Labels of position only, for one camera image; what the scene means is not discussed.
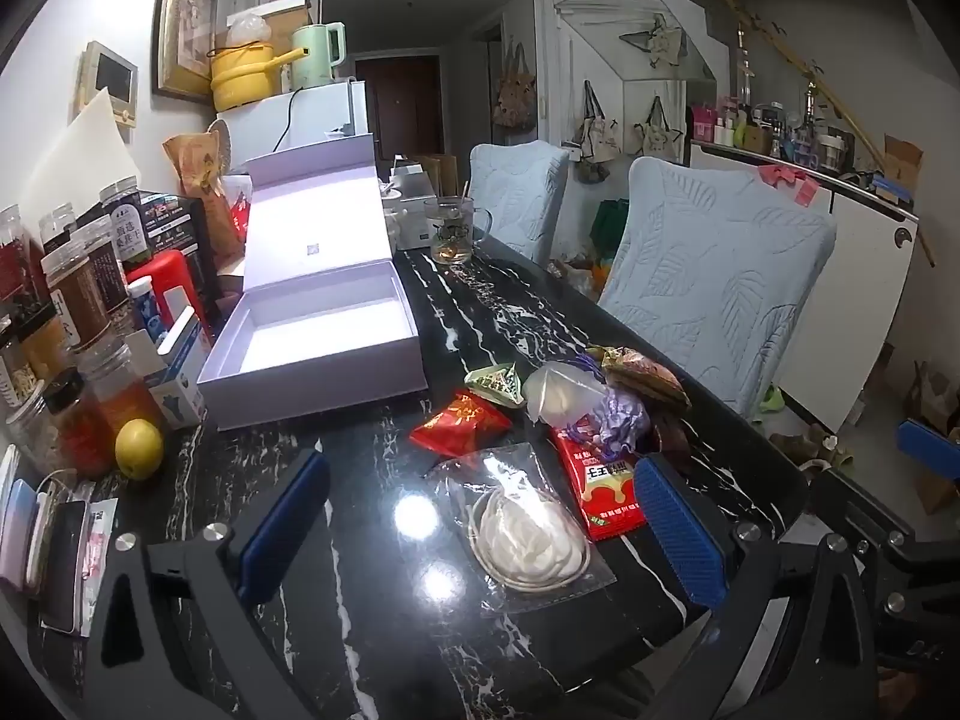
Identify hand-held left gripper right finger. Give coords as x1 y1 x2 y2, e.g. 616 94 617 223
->
634 454 878 720

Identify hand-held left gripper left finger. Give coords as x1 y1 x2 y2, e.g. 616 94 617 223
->
86 448 335 720

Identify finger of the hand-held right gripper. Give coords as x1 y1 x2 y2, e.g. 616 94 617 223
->
896 418 960 482
810 469 942 567

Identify long red snack packet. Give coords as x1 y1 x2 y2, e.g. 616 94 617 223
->
551 424 647 542

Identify dark red snack piece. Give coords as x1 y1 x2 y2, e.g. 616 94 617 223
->
651 420 695 466

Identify purple mesh pouch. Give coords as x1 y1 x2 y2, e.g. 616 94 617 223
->
570 386 652 458

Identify clear bag with white coil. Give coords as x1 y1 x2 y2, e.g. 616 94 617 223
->
424 442 617 620

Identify brown orange snack packet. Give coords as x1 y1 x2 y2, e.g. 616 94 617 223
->
585 345 692 413

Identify lilac gift box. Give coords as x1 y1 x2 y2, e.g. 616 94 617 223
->
196 133 430 432

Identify white translucent bag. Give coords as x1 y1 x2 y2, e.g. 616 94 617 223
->
523 360 608 425

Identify small red snack packet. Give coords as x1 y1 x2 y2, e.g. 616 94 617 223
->
409 390 512 458

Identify green triangular snack packet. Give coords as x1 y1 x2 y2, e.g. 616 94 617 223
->
463 361 530 410

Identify yellow lemon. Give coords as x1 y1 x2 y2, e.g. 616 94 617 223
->
114 418 164 481

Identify blue white carton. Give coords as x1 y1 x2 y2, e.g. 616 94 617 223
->
142 311 215 428

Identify white counter cabinet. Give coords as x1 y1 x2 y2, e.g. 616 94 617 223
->
688 139 920 432

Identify black phone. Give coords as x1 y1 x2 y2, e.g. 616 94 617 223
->
41 499 95 635

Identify blue white tube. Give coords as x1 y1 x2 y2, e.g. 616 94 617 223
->
127 276 162 346

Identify large light blue chair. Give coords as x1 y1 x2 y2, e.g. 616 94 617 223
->
598 156 837 421

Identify red plastic stool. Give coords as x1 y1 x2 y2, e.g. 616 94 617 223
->
124 250 200 338

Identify open cardboard box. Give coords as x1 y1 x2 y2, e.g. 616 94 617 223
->
881 133 925 200

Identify black printed box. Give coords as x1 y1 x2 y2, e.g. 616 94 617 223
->
139 193 218 316

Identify red printed packet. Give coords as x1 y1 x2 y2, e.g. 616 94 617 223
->
223 176 252 241

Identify cluster of lidded jars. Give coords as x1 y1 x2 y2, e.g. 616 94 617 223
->
0 176 170 477

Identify pink cloth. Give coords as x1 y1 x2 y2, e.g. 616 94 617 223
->
757 161 818 205

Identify green bag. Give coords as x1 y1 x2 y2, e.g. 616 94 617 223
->
592 199 631 271

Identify glass mug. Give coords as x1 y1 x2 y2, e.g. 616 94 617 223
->
424 195 494 265

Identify white tissue box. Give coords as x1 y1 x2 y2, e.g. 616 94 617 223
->
382 165 436 250

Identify clutter of bottles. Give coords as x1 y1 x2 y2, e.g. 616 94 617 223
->
690 75 920 196

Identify brown paper snack bag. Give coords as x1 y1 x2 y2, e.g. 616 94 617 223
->
163 131 245 263

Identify folded cardboard sheets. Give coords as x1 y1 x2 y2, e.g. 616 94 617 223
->
412 154 460 196

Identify small light blue chair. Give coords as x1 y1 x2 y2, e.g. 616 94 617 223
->
469 140 569 267

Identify bamboo pole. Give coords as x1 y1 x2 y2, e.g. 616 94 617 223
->
716 0 935 267

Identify white mini fridge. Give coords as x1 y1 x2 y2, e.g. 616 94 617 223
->
225 80 368 166

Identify white tote bag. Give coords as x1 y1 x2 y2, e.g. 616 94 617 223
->
634 96 685 166
574 81 623 166
621 15 687 72

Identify white foam board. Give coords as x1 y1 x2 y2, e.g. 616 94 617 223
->
15 88 143 211

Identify dark wooden door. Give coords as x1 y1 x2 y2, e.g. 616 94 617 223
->
356 52 443 158

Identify yellow pot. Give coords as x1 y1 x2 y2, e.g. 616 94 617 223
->
208 41 310 112

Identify green electric kettle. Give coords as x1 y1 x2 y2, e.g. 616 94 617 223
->
291 21 347 91

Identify brown patterned hanging bag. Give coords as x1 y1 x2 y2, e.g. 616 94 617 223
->
491 41 539 137

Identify clear plastic bag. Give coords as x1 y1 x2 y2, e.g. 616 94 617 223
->
225 13 271 50

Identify large cardboard box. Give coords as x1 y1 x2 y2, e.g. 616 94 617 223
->
255 0 312 53

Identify framed picture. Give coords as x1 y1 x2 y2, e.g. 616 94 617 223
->
152 0 218 104

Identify black power cable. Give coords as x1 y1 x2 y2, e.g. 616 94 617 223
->
271 86 308 152

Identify beige wall panel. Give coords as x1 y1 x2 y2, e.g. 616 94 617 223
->
75 41 140 128

